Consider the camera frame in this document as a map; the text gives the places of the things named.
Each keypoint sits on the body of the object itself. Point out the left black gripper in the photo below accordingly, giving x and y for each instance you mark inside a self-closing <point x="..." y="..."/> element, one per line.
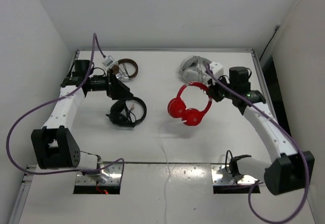
<point x="117" y="90"/>

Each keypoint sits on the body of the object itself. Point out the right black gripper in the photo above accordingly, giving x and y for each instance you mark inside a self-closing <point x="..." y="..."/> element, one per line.
<point x="211" y="90"/>

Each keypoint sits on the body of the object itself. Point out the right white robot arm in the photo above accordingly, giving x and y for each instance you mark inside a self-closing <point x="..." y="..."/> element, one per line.
<point x="290" y="168"/>

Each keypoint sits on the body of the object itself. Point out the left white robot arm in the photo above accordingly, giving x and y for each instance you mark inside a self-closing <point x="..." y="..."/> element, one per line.
<point x="54" y="145"/>

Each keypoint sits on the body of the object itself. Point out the brown silver headphones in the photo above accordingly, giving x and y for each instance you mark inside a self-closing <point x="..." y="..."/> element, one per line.
<point x="125" y="69"/>

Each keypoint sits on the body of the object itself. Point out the black headphones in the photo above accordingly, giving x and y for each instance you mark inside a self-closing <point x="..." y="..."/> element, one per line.
<point x="120" y="115"/>

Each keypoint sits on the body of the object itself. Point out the white grey headphones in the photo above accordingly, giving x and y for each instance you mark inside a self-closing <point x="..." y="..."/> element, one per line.
<point x="192" y="69"/>

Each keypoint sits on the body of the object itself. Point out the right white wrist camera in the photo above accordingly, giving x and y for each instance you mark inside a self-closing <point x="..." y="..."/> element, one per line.
<point x="216" y="68"/>

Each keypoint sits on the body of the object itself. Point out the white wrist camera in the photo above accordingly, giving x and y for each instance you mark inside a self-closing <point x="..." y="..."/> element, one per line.
<point x="216" y="68"/>
<point x="108" y="62"/>

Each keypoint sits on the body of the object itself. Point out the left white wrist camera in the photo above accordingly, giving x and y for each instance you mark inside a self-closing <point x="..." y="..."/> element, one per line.
<point x="108" y="62"/>

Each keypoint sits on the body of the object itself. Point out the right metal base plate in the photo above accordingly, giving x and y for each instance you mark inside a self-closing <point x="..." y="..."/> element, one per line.
<point x="220" y="177"/>

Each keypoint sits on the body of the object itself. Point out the metal base plate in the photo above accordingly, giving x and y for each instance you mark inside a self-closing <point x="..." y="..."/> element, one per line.
<point x="110" y="176"/>
<point x="220" y="177"/>

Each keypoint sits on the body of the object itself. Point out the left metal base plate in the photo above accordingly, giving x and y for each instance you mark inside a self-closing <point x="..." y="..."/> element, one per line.
<point x="110" y="176"/>

